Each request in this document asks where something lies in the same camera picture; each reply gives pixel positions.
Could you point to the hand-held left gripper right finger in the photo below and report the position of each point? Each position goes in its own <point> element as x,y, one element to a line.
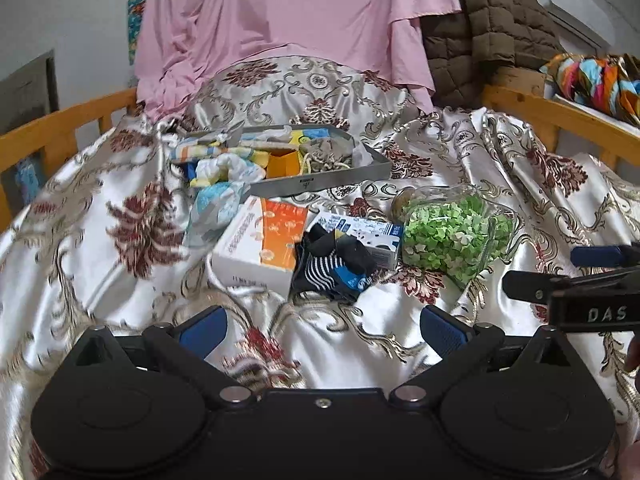
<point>442,332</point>

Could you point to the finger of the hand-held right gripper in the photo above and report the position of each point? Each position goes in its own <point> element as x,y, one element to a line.
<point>595,256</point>
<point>530,285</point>

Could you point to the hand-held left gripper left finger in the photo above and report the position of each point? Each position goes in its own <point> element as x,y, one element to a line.
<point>202,334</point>

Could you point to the dark striped socks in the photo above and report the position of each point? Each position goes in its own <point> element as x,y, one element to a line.
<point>330,266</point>

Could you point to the yellow striped towel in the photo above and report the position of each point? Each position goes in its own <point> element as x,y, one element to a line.
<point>200,152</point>

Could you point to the metal tray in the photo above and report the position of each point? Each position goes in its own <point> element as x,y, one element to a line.
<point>330,184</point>

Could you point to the person's right hand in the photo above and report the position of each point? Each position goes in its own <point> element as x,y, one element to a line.
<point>634,355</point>

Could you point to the glass jar of green stars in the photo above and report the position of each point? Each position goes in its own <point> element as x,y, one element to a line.
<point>450,235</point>

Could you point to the white and orange box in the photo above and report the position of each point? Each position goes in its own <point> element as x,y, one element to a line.
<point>260,245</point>

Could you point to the floral satin blanket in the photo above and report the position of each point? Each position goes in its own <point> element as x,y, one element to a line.
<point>100,270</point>

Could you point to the white and blue box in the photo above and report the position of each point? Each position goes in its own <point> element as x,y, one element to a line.
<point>370,232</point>

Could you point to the white blue crumpled cloth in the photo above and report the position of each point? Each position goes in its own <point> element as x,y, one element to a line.
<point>212,210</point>

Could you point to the white and blue cloth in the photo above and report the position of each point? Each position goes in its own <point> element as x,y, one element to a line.
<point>225,171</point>

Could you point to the multicoloured striped cloth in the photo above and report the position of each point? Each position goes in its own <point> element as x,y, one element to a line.
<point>595,82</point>

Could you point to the colourful drawing tray liner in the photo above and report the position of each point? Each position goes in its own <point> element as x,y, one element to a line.
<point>312,135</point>

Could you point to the blue bag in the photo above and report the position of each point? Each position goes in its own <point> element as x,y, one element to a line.
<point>27,180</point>

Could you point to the white air conditioner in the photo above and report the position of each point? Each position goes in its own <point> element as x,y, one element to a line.
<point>570,10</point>

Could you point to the brown quilted jacket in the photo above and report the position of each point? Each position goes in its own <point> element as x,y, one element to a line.
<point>480,25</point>

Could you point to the floral satin pillow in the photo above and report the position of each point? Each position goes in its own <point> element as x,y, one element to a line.
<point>300,90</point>

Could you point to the grey wooden door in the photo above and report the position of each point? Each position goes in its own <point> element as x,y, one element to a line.
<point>25,95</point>

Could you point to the pink cloth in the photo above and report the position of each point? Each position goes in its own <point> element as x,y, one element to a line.
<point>280,15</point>

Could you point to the wooden bed rail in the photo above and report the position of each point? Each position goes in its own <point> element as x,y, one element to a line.
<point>560,112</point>
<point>55,130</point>

